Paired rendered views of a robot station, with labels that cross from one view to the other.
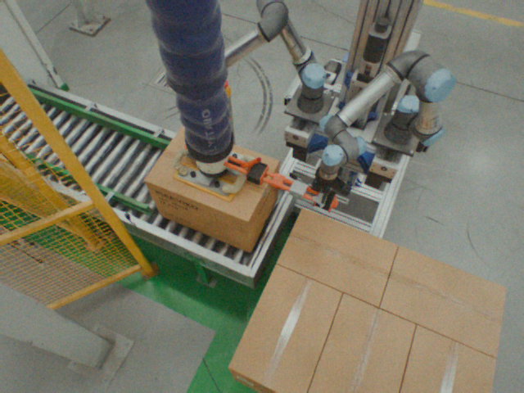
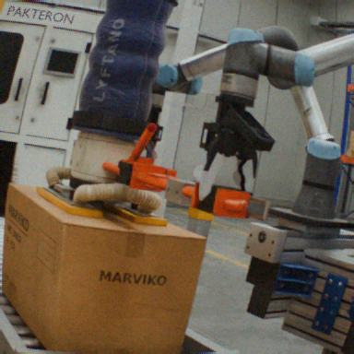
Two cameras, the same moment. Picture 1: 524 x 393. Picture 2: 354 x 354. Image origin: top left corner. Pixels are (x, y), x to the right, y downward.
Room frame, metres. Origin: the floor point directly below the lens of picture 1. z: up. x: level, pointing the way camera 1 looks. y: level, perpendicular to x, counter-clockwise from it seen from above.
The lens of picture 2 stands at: (-0.10, -0.84, 1.16)
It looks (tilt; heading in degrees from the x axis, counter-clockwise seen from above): 3 degrees down; 33
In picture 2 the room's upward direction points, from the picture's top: 10 degrees clockwise
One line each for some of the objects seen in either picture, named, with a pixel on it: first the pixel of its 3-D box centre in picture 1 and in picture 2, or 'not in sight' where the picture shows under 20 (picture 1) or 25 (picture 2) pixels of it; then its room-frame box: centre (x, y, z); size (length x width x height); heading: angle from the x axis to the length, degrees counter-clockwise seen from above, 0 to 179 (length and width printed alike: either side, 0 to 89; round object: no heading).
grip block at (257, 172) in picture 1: (257, 173); (140, 175); (1.07, 0.02, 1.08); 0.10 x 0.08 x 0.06; 154
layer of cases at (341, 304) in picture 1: (365, 333); not in sight; (0.46, -0.57, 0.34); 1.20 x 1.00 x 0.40; 65
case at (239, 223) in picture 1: (216, 190); (82, 272); (1.17, 0.26, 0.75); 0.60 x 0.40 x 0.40; 65
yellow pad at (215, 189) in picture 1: (205, 180); (65, 195); (1.09, 0.29, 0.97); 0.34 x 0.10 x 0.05; 64
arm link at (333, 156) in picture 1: (332, 159); (245, 53); (0.93, -0.28, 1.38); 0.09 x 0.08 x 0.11; 120
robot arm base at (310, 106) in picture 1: (311, 97); (316, 199); (1.55, -0.28, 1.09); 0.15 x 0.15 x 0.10
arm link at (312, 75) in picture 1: (313, 79); (323, 161); (1.56, -0.27, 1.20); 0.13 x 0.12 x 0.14; 13
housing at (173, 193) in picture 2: (298, 189); (186, 192); (0.97, -0.17, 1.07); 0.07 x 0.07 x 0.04; 64
